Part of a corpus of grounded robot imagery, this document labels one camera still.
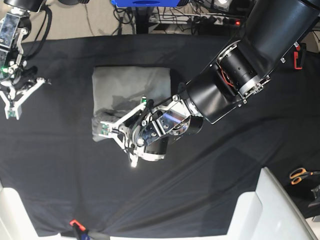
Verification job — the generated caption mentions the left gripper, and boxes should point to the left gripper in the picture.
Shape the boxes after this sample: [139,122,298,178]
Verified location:
[97,96,153,168]

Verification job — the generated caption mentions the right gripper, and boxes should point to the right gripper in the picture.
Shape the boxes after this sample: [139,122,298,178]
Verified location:
[0,65,52,120]

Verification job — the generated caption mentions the grey T-shirt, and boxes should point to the grey T-shirt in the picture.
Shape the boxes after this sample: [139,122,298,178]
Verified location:
[91,66,171,142]

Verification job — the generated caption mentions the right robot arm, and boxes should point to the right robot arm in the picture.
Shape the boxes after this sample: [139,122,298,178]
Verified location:
[0,0,53,120]

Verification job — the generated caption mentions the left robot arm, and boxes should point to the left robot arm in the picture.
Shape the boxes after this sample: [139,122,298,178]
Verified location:
[97,0,320,167]

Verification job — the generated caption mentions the black tablecloth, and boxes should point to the black tablecloth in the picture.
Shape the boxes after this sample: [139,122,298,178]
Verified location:
[0,34,320,238]

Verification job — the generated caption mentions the red clamp bottom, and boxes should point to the red clamp bottom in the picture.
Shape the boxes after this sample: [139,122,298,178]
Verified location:
[69,219,91,240]

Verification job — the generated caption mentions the black table leg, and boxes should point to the black table leg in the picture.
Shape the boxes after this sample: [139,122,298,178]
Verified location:
[134,7,153,35]

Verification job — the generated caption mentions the blue bin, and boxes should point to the blue bin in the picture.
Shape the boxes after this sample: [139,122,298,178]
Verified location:
[110,0,180,8]

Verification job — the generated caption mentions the white power strip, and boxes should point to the white power strip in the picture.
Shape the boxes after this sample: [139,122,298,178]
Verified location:
[149,13,242,27]

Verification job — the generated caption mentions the red black clamp right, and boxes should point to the red black clamp right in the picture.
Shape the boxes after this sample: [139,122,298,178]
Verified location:
[293,43,307,70]

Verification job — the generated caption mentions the white table frame left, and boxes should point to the white table frame left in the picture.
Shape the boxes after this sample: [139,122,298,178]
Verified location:
[0,184,39,240]

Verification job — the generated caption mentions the white table frame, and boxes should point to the white table frame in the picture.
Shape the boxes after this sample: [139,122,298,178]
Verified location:
[0,184,39,240]
[226,167,317,240]

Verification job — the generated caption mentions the white table frame right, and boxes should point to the white table frame right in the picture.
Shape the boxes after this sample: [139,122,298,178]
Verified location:
[226,167,317,240]

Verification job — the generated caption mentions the orange handled scissors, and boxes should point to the orange handled scissors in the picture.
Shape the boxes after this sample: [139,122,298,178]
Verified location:
[289,167,320,185]

